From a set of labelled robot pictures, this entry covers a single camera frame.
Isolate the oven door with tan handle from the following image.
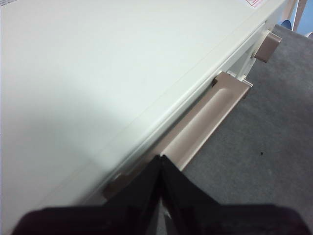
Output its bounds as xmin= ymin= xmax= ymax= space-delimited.
xmin=102 ymin=70 xmax=254 ymax=200

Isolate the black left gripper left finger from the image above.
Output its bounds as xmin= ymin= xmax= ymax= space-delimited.
xmin=11 ymin=154 xmax=162 ymax=235

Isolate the cream Toshiba toaster oven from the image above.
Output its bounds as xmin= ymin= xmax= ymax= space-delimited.
xmin=0 ymin=0 xmax=288 ymax=235

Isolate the pale pink furniture frame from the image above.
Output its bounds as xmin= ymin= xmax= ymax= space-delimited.
xmin=285 ymin=0 xmax=308 ymax=32

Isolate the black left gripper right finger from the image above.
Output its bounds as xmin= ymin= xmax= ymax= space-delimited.
xmin=160 ymin=153 xmax=313 ymax=235

